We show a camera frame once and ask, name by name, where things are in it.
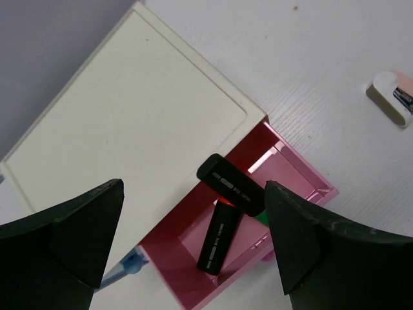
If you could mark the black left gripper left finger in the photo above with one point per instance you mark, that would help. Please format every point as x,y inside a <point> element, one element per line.
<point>56,258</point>

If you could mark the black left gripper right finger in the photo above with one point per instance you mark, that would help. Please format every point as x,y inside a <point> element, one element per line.
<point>327,261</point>

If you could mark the light blue drawer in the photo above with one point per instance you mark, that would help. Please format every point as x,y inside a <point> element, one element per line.
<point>132,263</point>

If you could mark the orange highlighter black body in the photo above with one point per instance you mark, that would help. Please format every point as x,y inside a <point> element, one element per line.
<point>220,233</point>

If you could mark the pink drawer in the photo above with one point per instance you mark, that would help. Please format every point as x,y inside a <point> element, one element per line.
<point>174,244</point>

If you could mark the green highlighter black body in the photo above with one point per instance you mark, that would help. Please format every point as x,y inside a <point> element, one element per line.
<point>234,186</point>

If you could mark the white drawer organizer cabinet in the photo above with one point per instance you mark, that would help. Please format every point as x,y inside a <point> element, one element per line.
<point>145,108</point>

